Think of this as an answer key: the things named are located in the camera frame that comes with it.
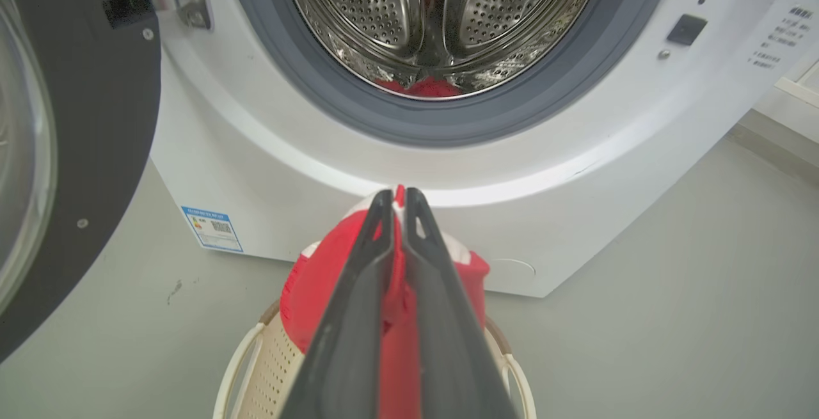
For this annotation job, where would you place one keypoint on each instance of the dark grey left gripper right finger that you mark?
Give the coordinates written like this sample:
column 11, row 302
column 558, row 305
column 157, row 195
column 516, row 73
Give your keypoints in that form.
column 448, row 348

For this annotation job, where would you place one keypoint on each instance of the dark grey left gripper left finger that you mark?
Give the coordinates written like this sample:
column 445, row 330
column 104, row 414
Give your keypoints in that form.
column 349, row 342

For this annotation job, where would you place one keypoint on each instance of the red and white garment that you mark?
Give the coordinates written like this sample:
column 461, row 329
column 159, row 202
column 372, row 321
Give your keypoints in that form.
column 317, row 284

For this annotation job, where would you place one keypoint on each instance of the cream perforated laundry basket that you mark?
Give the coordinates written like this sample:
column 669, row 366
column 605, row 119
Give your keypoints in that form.
column 256, row 374

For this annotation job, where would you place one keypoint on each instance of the white front-load washing machine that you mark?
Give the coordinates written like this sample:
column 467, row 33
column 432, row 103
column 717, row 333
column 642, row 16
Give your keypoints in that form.
column 524, row 150

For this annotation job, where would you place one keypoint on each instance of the black glass washing machine door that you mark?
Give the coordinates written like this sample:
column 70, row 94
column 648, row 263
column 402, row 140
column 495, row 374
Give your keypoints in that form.
column 83, row 150

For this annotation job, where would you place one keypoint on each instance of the blue energy label sticker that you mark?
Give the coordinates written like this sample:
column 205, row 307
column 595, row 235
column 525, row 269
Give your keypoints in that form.
column 212, row 228

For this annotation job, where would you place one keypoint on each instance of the red clothing in drum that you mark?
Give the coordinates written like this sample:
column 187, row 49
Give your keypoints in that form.
column 425, row 88

